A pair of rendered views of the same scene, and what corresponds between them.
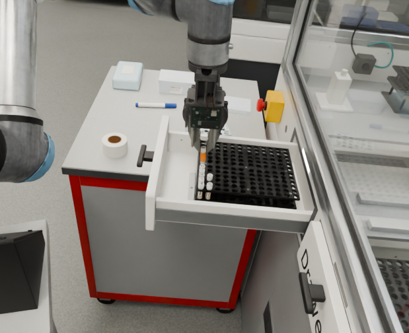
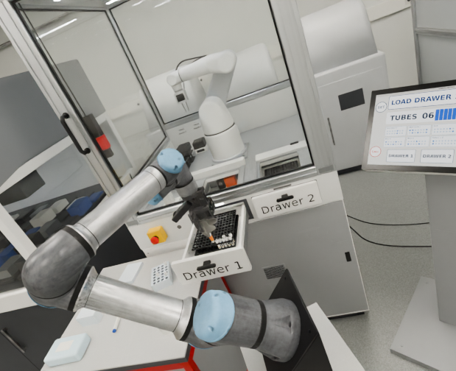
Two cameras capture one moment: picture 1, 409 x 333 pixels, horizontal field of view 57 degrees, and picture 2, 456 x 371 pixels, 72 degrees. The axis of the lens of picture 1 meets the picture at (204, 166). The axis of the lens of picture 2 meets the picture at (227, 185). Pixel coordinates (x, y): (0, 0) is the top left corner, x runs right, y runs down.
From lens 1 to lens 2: 98 cm
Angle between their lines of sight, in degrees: 60
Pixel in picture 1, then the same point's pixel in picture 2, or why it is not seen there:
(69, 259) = not seen: outside the picture
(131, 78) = (80, 337)
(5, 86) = (169, 301)
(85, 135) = (147, 355)
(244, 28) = not seen: hidden behind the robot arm
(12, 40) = (135, 288)
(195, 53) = (193, 186)
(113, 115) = (123, 344)
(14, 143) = not seen: hidden behind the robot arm
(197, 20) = (186, 174)
